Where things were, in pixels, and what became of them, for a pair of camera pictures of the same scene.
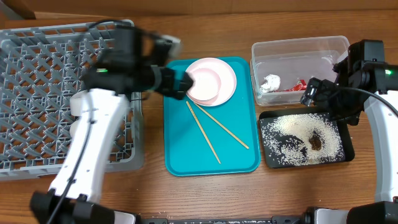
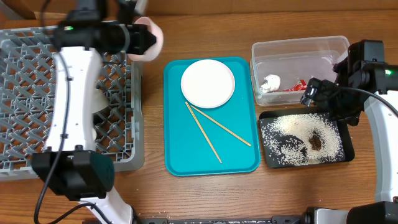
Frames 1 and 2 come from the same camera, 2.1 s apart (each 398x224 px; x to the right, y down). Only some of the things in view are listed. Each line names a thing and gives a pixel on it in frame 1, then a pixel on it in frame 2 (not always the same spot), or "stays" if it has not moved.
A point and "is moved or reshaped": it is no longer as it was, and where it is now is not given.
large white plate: x=227 y=79 stays
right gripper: x=322 y=89 stays
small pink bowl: x=206 y=84 -> x=154 y=50
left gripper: x=170 y=83 -> x=137 y=38
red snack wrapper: x=300 y=86 stays
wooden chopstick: x=221 y=126 is moved or reshaped
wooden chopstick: x=211 y=147 stays
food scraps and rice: x=303 y=139 stays
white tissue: x=273 y=83 stays
